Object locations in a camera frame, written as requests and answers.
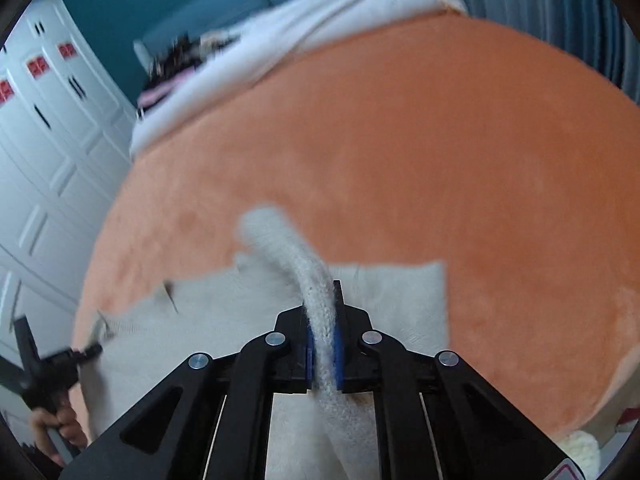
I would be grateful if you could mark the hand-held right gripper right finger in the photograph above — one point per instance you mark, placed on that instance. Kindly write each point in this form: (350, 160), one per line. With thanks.
(339, 360)

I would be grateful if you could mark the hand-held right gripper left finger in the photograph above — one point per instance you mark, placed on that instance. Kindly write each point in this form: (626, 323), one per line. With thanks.
(309, 360)

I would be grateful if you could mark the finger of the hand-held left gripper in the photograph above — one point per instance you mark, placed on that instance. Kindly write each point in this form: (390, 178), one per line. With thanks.
(89, 350)

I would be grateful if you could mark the cream knitted garment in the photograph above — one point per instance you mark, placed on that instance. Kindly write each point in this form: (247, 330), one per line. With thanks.
(310, 270)

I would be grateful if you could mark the pile of dark clothes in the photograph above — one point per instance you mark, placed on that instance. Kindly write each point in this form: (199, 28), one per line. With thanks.
(172, 67)

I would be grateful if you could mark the person's left hand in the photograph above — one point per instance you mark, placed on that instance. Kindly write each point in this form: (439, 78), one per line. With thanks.
(70, 430)

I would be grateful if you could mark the white wardrobe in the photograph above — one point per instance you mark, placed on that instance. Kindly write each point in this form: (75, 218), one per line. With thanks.
(55, 170)

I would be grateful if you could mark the orange plush blanket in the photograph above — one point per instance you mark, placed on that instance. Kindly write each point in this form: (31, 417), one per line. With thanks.
(425, 150)

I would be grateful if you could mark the white fluffy cloth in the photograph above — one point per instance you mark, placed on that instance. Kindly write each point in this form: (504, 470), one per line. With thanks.
(580, 452)

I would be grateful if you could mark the red door sticker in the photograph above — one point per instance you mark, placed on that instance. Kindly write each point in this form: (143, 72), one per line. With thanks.
(65, 51)
(5, 91)
(36, 67)

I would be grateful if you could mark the white bed sheet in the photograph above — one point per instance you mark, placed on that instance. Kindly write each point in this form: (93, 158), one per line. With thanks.
(320, 25)

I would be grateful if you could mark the blue-grey curtain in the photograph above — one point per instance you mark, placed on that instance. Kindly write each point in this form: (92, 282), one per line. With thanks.
(565, 15)

